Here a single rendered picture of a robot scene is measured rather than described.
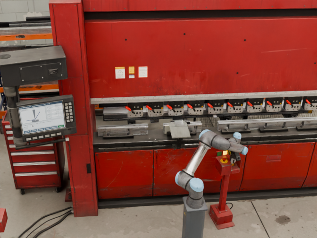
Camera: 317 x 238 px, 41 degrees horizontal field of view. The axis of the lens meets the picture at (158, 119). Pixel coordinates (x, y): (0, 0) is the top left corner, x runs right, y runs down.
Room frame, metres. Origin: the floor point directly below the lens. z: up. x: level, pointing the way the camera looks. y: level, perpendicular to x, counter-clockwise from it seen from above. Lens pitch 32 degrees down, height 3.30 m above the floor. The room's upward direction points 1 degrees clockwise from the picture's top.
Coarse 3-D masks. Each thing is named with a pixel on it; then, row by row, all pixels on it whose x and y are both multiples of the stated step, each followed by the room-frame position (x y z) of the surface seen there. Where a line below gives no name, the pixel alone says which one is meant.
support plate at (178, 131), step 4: (172, 124) 3.58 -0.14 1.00; (184, 124) 3.58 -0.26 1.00; (172, 128) 3.50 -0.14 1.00; (176, 128) 3.50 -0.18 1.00; (180, 128) 3.50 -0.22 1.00; (184, 128) 3.50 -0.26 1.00; (172, 132) 3.43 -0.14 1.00; (176, 132) 3.43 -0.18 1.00; (180, 132) 3.43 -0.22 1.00; (184, 132) 3.44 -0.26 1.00; (188, 132) 3.44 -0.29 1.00; (172, 136) 3.36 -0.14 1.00; (176, 136) 3.36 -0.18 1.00; (180, 136) 3.36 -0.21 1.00; (184, 136) 3.36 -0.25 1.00; (188, 136) 3.36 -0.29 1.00
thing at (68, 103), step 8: (56, 96) 3.08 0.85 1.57; (64, 96) 3.03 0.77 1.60; (72, 96) 3.03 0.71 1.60; (16, 104) 2.89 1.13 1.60; (24, 104) 2.89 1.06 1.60; (32, 104) 2.91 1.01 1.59; (64, 104) 3.00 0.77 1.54; (72, 104) 3.02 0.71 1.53; (64, 112) 3.00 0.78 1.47; (72, 112) 3.02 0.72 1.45; (64, 120) 3.00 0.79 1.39; (72, 120) 3.02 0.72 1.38; (56, 128) 2.97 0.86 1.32; (64, 128) 2.99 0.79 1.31; (72, 128) 3.02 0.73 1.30; (24, 136) 2.88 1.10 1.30; (32, 136) 2.90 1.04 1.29; (40, 136) 2.92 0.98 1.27; (48, 136) 2.94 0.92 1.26
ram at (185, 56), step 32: (96, 32) 3.51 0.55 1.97; (128, 32) 3.54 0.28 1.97; (160, 32) 3.57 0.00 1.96; (192, 32) 3.61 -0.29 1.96; (224, 32) 3.64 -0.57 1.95; (256, 32) 3.67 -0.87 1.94; (288, 32) 3.71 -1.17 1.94; (96, 64) 3.51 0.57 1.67; (128, 64) 3.54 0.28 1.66; (160, 64) 3.57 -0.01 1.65; (192, 64) 3.61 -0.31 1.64; (224, 64) 3.64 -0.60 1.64; (256, 64) 3.68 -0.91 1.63; (288, 64) 3.71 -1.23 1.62; (96, 96) 3.50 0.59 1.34; (128, 96) 3.54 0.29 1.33; (224, 96) 3.65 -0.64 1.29; (256, 96) 3.68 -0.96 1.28; (288, 96) 3.72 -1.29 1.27
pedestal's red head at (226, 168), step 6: (216, 156) 3.35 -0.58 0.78; (222, 156) 3.35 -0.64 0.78; (216, 162) 3.32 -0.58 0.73; (228, 162) 3.26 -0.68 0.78; (234, 162) 3.33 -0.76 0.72; (240, 162) 3.27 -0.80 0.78; (216, 168) 3.31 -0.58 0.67; (222, 168) 3.20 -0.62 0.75; (228, 168) 3.22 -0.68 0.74; (234, 168) 3.27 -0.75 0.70; (222, 174) 3.20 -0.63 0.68
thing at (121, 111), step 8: (184, 104) 4.00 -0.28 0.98; (224, 104) 4.02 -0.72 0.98; (264, 104) 4.04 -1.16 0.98; (104, 112) 3.80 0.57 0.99; (112, 112) 3.80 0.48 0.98; (120, 112) 3.81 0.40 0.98; (144, 112) 3.83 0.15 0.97; (184, 112) 3.88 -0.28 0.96; (224, 112) 3.93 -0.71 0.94; (248, 112) 3.96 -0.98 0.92; (256, 112) 3.97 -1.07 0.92; (264, 112) 3.99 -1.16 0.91; (272, 112) 4.00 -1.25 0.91; (280, 112) 4.01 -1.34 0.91; (288, 112) 4.02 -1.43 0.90; (296, 112) 4.03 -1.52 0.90; (304, 112) 4.04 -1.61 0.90; (104, 120) 3.78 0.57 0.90; (112, 120) 3.79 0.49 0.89; (120, 120) 3.81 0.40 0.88
